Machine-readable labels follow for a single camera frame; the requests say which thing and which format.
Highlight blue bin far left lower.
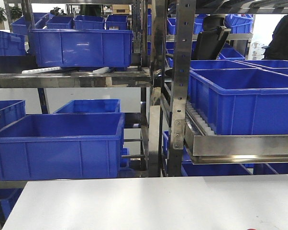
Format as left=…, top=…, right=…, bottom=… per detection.
left=0, top=100, right=26, bottom=129

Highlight white roller track right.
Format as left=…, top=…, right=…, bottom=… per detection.
left=186, top=102, right=216, bottom=136

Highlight steel rack right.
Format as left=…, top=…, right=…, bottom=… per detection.
left=151, top=0, right=288, bottom=177

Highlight blue bin far left upper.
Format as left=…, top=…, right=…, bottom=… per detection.
left=0, top=31, right=26, bottom=56

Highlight blue bin behind lower left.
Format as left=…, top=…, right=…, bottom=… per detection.
left=54, top=99, right=121, bottom=114

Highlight black office chair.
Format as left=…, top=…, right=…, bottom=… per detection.
left=191, top=14, right=231, bottom=60

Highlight blue bin rear right shelf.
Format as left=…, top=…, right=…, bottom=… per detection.
left=190, top=60, right=258, bottom=69

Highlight large blue bin upper left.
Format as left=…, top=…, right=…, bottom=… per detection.
left=30, top=29, right=133, bottom=68

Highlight white roller track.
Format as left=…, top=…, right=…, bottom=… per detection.
left=186, top=102, right=216, bottom=136
left=22, top=67, right=62, bottom=74

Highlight white roller track left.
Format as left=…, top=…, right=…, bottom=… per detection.
left=22, top=67, right=62, bottom=74

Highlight large blue bin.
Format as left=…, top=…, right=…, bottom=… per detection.
left=0, top=113, right=125, bottom=181
left=30, top=29, right=133, bottom=68

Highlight large blue bin right shelf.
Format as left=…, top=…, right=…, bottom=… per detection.
left=189, top=69, right=288, bottom=135

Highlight large blue bin lower left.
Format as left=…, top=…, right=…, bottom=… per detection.
left=0, top=113, right=125, bottom=181

